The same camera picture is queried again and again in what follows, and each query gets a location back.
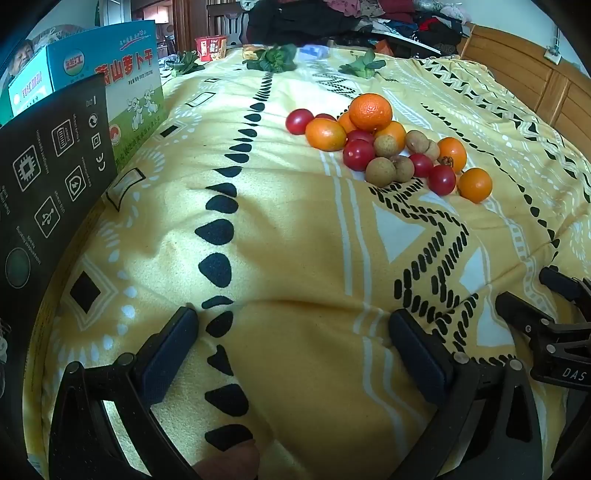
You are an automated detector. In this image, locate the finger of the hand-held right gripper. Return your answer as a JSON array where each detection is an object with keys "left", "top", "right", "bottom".
[
  {"left": 495, "top": 291, "right": 556, "bottom": 341},
  {"left": 539, "top": 266, "right": 591, "bottom": 306}
]

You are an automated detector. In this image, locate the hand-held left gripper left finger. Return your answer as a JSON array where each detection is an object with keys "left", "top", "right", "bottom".
[{"left": 48, "top": 305, "right": 200, "bottom": 480}]

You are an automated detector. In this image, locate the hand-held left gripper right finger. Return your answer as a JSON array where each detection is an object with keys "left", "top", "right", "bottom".
[{"left": 389, "top": 308, "right": 542, "bottom": 480}]

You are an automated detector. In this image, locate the cluster of cherry tomatoes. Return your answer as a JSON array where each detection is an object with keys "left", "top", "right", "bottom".
[{"left": 285, "top": 107, "right": 457, "bottom": 197}]

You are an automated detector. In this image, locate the large orange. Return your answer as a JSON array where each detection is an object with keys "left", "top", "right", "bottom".
[{"left": 348, "top": 93, "right": 393, "bottom": 132}]

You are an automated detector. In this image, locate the person's left hand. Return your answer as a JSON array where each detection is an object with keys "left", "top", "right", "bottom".
[{"left": 193, "top": 439, "right": 260, "bottom": 480}]

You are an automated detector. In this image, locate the black box with white icons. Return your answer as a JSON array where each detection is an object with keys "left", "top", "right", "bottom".
[{"left": 0, "top": 74, "right": 119, "bottom": 326}]

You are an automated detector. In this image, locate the wooden headboard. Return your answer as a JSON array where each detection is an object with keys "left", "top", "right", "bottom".
[{"left": 459, "top": 23, "right": 591, "bottom": 148}]

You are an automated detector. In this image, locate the blue and green cardboard box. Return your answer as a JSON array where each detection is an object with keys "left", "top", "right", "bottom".
[{"left": 0, "top": 19, "right": 166, "bottom": 174}]

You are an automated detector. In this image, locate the leafy green vegetable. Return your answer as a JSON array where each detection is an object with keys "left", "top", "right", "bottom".
[
  {"left": 245, "top": 44, "right": 298, "bottom": 73},
  {"left": 339, "top": 50, "right": 387, "bottom": 80},
  {"left": 166, "top": 50, "right": 206, "bottom": 77}
]

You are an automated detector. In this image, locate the red snack packet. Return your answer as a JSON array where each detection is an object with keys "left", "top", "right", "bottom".
[{"left": 194, "top": 36, "right": 228, "bottom": 62}]

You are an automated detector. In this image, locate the wooden wardrobe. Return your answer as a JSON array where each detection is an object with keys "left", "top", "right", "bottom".
[{"left": 172, "top": 0, "right": 208, "bottom": 51}]

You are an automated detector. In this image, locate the wooden chair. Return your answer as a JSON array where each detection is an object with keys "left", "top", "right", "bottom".
[{"left": 205, "top": 2, "right": 250, "bottom": 47}]

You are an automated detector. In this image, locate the pile of clothes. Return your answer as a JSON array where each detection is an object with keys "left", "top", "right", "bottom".
[{"left": 245, "top": 0, "right": 474, "bottom": 58}]

